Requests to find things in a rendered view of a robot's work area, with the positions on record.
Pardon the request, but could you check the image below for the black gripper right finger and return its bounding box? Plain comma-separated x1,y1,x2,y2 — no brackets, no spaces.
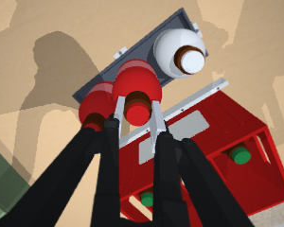
149,100,255,227

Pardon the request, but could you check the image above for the white bottle with brown band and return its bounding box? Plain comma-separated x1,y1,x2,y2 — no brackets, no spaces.
153,28,205,79

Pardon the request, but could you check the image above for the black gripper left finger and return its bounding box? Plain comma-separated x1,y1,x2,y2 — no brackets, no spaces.
0,96,125,227

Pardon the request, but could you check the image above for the red bottle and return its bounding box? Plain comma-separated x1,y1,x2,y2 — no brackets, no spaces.
79,81,115,131
112,59,162,127

